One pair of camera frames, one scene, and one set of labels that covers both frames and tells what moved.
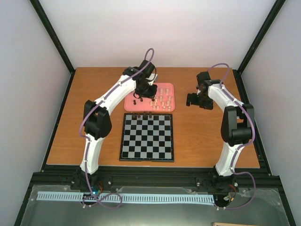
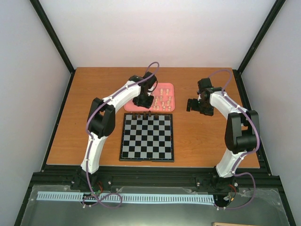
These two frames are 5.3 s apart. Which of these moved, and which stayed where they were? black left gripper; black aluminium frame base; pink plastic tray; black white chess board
Moved: black left gripper
Stayed: pink plastic tray; black white chess board; black aluminium frame base
